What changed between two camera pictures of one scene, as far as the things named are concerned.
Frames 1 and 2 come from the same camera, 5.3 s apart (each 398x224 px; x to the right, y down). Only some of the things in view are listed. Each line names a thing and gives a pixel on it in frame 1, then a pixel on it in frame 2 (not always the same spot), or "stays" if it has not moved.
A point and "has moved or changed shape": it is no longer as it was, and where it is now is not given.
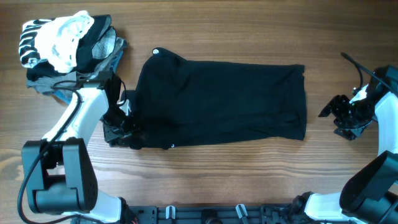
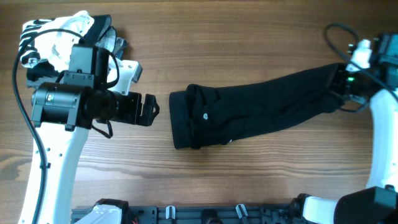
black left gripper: [112, 138] → [135, 101]
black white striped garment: [28, 55] stays
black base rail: [217, 214] stays
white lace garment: [56, 39] stays
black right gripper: [333, 107] → [336, 83]
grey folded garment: [105, 46] stays
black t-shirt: [179, 101] has moved or changed shape
